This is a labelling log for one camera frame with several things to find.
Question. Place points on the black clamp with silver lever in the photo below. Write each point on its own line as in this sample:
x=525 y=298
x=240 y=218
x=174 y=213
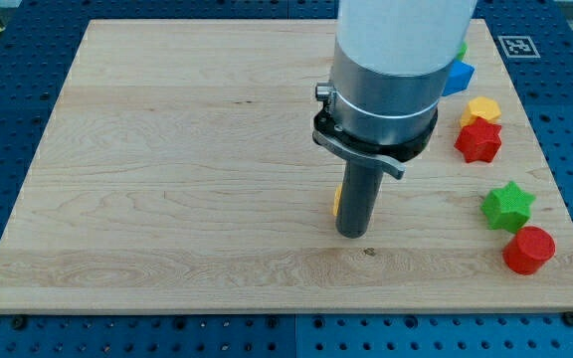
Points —
x=370 y=144

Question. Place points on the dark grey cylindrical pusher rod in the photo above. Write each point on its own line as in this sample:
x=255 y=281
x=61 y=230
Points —
x=360 y=188

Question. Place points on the yellow heart block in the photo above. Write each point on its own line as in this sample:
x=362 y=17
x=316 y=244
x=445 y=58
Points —
x=336 y=200

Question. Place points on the green block behind arm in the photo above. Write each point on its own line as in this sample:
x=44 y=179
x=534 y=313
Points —
x=462 y=52

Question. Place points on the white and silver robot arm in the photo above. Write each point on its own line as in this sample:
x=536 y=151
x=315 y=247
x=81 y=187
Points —
x=379 y=107

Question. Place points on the red star block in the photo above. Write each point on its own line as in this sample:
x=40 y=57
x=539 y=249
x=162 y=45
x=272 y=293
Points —
x=479 y=141

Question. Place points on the green star block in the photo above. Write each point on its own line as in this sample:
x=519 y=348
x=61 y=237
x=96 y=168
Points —
x=507 y=208

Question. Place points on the yellow hexagon block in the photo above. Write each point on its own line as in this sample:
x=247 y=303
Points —
x=480 y=107

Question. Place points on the blue cube block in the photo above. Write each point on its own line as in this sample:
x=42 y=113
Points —
x=459 y=78

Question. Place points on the red cylinder block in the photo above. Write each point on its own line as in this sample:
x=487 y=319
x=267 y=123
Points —
x=529 y=250

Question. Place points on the black and white fiducial tag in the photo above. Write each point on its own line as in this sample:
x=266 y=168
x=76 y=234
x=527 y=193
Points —
x=518 y=47

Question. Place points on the light wooden board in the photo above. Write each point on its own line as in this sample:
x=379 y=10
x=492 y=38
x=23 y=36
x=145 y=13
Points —
x=177 y=175

